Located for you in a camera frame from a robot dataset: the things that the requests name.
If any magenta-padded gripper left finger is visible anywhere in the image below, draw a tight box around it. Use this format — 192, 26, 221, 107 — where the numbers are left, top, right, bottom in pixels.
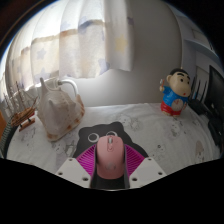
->
54, 145, 98, 189

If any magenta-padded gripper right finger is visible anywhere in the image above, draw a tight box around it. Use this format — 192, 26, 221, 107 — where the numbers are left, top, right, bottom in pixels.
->
124, 144, 167, 189

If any pink computer mouse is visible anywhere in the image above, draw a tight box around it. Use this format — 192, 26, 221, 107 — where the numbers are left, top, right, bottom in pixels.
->
95, 134, 127, 180

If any white printed tablecloth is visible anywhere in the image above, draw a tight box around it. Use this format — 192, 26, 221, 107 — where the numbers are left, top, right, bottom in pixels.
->
5, 102, 224, 176

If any large white conch shell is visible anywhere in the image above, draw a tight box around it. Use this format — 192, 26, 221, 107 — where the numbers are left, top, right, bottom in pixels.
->
36, 77, 86, 142

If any wooden model sailing ship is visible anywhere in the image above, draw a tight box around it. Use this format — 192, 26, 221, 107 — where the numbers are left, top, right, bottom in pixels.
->
1, 80, 40, 133

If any cartoon boy figurine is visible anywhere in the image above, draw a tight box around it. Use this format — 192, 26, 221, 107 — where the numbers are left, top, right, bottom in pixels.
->
159, 67, 193, 117

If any black router with antennas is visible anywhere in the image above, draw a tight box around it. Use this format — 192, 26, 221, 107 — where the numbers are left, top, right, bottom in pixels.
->
189, 75, 215, 116

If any black monitor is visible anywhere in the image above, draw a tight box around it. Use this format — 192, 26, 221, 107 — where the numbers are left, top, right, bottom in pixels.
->
208, 64, 224, 118

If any white star-print curtain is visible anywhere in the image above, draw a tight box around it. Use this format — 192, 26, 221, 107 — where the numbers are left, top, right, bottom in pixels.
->
4, 0, 135, 98

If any white wall shelf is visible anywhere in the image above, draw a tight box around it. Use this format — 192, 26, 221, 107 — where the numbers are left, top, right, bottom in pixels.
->
183, 19, 224, 62

